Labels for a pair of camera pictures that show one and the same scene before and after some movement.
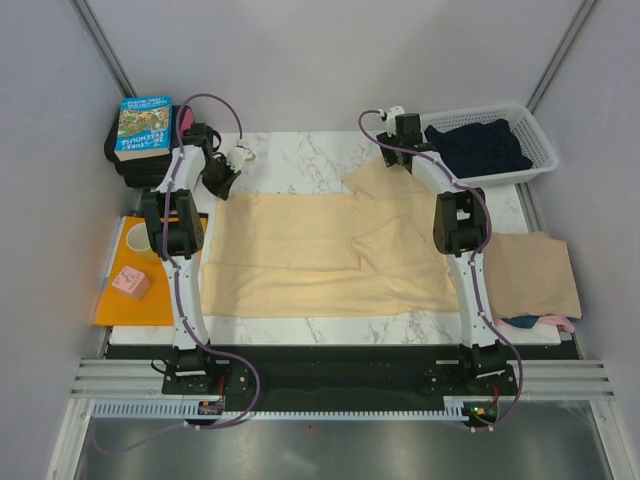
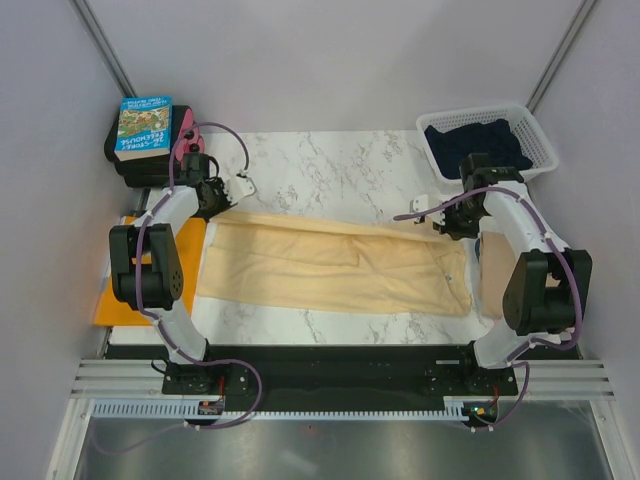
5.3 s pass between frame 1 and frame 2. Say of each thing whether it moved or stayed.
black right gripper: moved
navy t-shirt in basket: stayed
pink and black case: stayed
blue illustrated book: stayed
